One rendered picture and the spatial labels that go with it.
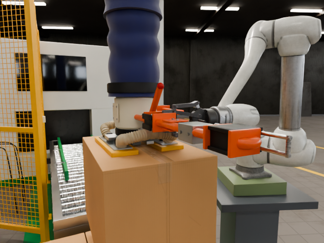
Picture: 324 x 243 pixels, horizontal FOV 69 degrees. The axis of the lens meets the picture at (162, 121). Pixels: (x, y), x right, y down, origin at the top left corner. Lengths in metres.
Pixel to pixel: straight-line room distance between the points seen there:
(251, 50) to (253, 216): 0.89
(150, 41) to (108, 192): 0.57
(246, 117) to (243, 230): 0.78
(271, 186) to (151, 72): 0.89
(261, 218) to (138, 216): 0.89
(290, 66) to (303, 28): 0.17
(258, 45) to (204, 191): 0.73
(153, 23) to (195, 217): 0.73
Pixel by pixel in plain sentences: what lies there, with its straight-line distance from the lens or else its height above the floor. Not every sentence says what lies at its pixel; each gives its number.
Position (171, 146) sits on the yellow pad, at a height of 1.09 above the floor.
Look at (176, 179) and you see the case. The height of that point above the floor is 1.02.
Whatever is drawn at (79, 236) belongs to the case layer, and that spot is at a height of 0.54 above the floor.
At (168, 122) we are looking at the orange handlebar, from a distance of 0.66.
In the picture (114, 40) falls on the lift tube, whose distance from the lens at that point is 0.96.
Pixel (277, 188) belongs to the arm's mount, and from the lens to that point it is 1.45.
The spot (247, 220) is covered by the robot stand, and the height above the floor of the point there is 0.59.
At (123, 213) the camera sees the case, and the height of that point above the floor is 0.94.
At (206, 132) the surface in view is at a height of 1.22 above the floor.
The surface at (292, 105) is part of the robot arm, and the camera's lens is 1.34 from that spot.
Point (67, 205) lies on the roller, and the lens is 1.80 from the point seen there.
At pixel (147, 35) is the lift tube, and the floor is 1.51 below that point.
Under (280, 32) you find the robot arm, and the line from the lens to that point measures 1.30.
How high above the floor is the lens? 1.30
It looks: 7 degrees down
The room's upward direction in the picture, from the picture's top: straight up
